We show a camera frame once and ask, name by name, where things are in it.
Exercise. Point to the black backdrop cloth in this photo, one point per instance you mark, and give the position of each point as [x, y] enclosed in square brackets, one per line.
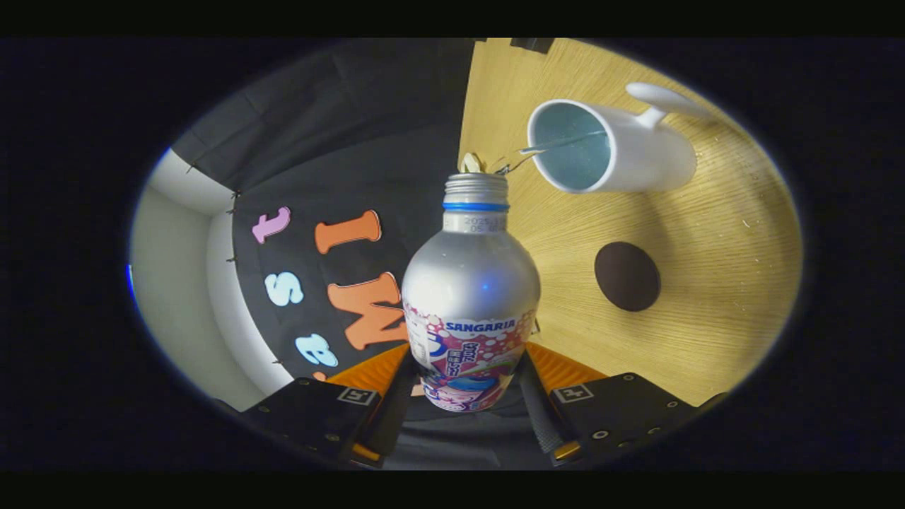
[353, 127]

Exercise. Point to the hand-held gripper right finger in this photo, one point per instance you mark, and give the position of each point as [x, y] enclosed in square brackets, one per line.
[622, 413]

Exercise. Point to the dark brown round coaster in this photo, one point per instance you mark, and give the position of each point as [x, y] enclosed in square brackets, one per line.
[627, 277]

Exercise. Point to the clear juice stream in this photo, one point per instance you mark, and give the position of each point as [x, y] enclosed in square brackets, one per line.
[527, 150]

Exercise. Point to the silver juice bottle printed label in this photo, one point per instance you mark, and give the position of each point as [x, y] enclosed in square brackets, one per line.
[470, 283]

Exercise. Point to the wooden table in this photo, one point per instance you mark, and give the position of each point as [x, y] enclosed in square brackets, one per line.
[707, 283]

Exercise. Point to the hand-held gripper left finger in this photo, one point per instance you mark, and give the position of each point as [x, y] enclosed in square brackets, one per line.
[318, 417]

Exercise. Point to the black block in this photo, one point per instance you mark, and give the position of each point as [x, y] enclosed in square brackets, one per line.
[532, 44]

